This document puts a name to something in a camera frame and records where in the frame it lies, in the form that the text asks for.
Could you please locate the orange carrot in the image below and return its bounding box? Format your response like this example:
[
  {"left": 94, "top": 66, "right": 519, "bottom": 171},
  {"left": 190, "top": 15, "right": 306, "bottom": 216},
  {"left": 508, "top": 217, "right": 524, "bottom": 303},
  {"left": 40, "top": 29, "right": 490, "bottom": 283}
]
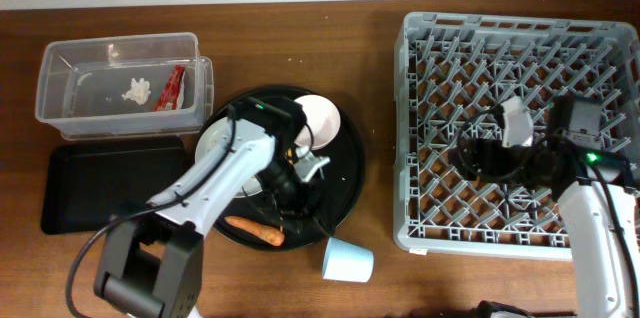
[{"left": 224, "top": 216, "right": 285, "bottom": 247}]

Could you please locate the crumpled white tissue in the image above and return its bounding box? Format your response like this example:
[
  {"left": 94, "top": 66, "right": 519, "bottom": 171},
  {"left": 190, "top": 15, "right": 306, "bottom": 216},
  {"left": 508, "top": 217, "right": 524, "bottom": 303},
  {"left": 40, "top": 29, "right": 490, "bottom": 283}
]
[{"left": 121, "top": 78, "right": 151, "bottom": 105}]

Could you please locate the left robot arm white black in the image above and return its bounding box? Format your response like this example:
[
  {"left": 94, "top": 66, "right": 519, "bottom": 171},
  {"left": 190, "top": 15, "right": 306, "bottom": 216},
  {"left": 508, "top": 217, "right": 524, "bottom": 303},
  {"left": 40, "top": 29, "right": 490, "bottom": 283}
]
[{"left": 65, "top": 97, "right": 335, "bottom": 317}]

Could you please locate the grey dishwasher rack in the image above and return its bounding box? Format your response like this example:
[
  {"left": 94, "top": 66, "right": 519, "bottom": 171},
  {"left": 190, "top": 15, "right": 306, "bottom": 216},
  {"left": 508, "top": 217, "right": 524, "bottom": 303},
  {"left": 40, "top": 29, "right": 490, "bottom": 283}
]
[{"left": 392, "top": 12, "right": 639, "bottom": 261}]

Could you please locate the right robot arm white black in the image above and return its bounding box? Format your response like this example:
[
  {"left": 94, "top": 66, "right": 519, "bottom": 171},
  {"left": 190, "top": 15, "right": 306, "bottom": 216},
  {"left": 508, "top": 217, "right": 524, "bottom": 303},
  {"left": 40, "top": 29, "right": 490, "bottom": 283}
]
[{"left": 448, "top": 135, "right": 639, "bottom": 317}]

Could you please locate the black rectangular tray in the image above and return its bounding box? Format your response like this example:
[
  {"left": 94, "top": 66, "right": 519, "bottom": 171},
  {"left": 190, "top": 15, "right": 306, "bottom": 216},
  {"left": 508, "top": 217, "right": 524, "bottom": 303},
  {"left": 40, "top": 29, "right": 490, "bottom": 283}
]
[{"left": 40, "top": 137, "right": 187, "bottom": 235}]

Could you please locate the clear plastic waste bin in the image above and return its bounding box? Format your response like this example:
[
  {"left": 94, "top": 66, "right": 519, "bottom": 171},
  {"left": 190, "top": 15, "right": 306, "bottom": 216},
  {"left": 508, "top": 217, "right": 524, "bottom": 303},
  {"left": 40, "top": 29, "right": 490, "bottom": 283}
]
[{"left": 35, "top": 32, "right": 214, "bottom": 140}]

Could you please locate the red snack wrapper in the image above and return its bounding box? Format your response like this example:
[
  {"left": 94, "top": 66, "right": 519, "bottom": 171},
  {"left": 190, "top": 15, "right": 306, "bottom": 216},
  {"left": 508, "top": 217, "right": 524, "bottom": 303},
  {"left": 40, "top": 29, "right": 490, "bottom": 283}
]
[{"left": 154, "top": 65, "right": 186, "bottom": 112}]

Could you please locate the round black serving tray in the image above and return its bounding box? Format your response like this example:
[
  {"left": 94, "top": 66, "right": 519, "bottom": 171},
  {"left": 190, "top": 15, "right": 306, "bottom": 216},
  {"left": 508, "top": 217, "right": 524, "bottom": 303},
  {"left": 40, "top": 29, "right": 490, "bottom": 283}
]
[{"left": 205, "top": 85, "right": 366, "bottom": 252}]

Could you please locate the grey plate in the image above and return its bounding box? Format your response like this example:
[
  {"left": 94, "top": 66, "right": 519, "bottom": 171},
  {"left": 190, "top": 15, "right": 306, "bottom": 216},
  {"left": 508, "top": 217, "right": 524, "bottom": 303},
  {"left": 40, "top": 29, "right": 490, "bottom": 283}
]
[{"left": 194, "top": 117, "right": 262, "bottom": 198}]

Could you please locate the light blue cup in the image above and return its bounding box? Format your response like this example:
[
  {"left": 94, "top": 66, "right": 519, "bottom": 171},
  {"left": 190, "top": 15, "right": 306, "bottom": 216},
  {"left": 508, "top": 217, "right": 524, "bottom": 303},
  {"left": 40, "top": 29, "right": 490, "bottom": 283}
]
[{"left": 322, "top": 237, "right": 374, "bottom": 283}]

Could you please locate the white pink bowl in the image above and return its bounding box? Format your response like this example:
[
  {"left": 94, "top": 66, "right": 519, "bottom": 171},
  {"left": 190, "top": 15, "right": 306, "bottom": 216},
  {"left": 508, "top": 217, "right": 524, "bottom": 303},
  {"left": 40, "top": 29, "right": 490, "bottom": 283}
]
[{"left": 295, "top": 95, "right": 341, "bottom": 150}]

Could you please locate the black object bottom edge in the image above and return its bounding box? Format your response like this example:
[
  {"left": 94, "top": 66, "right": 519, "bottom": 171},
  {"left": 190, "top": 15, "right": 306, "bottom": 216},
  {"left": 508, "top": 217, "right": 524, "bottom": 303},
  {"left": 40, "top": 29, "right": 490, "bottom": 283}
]
[{"left": 474, "top": 300, "right": 532, "bottom": 318}]

